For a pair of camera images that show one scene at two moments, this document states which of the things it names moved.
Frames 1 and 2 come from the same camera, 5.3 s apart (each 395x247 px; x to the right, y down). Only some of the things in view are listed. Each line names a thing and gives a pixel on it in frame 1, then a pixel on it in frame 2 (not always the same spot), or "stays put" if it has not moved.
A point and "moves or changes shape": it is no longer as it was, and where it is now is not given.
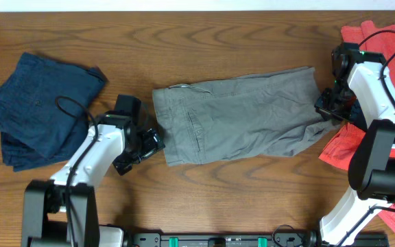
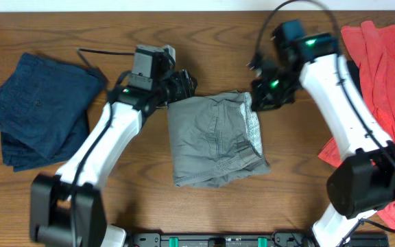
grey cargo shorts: [269, 114] moves or changes shape
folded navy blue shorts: [43, 110] stays put
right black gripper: [321, 108] -> [258, 101]
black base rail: [293, 236] stays put
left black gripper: [151, 147] -> [180, 86]
